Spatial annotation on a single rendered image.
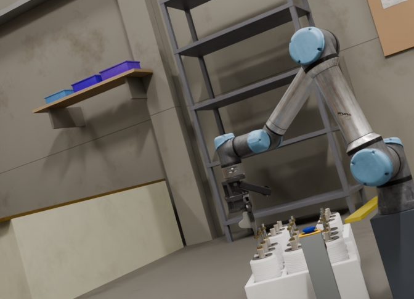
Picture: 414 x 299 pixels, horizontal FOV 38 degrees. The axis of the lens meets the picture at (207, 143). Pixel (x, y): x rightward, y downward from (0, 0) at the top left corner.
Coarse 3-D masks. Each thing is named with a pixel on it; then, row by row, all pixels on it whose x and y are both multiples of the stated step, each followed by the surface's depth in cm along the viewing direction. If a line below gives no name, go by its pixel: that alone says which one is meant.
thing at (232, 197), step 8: (240, 176) 208; (224, 184) 209; (232, 184) 209; (224, 192) 211; (232, 192) 209; (240, 192) 209; (248, 192) 208; (232, 200) 207; (240, 200) 207; (232, 208) 207; (240, 208) 207
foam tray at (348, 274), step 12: (348, 252) 211; (336, 264) 196; (348, 264) 196; (252, 276) 218; (288, 276) 199; (300, 276) 199; (336, 276) 196; (348, 276) 196; (360, 276) 195; (252, 288) 202; (264, 288) 201; (276, 288) 200; (288, 288) 199; (300, 288) 199; (312, 288) 198; (348, 288) 196; (360, 288) 195
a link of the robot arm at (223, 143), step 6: (216, 138) 209; (222, 138) 208; (228, 138) 208; (216, 144) 209; (222, 144) 208; (228, 144) 207; (216, 150) 211; (222, 150) 208; (228, 150) 207; (222, 156) 208; (228, 156) 207; (234, 156) 207; (222, 162) 208; (228, 162) 207; (234, 162) 207; (240, 162) 209
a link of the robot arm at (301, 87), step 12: (336, 36) 195; (300, 72) 204; (300, 84) 204; (312, 84) 204; (288, 96) 206; (300, 96) 205; (276, 108) 211; (288, 108) 207; (300, 108) 209; (276, 120) 210; (288, 120) 209; (276, 132) 211; (276, 144) 215
